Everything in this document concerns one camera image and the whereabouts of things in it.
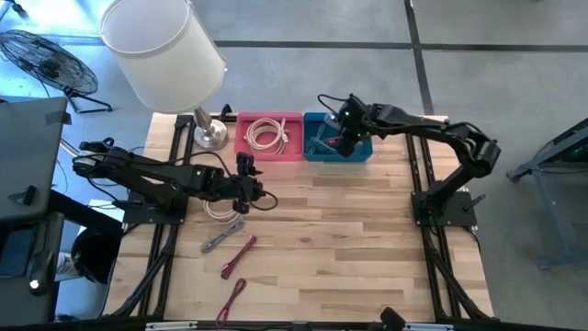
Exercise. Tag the grey side cabinet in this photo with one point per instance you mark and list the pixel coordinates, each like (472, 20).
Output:
(27, 151)

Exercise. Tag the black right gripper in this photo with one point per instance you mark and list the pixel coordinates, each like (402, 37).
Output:
(358, 128)

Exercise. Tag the black floor fan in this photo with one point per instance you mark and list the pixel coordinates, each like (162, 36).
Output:
(50, 62)

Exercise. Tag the pink plastic bin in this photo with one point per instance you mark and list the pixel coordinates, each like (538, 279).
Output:
(243, 119)

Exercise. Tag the black aluminium table frame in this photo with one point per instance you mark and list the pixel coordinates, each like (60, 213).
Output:
(184, 133)

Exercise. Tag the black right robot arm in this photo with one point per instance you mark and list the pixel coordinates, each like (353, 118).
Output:
(459, 135)

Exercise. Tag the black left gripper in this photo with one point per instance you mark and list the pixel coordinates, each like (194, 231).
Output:
(245, 187)

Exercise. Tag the black table-level camera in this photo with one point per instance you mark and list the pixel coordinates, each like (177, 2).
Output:
(390, 319)

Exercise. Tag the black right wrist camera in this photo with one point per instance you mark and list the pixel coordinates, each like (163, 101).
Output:
(351, 106)

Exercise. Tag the white shade silver table lamp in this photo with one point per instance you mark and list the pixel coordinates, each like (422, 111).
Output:
(161, 60)

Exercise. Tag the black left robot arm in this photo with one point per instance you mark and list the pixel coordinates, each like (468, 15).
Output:
(151, 177)

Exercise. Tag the black round stool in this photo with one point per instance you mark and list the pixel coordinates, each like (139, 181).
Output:
(94, 255)

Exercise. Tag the blue grey metal cart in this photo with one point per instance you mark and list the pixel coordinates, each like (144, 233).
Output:
(551, 161)

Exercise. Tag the blue plastic bin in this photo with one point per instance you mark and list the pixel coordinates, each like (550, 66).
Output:
(363, 154)

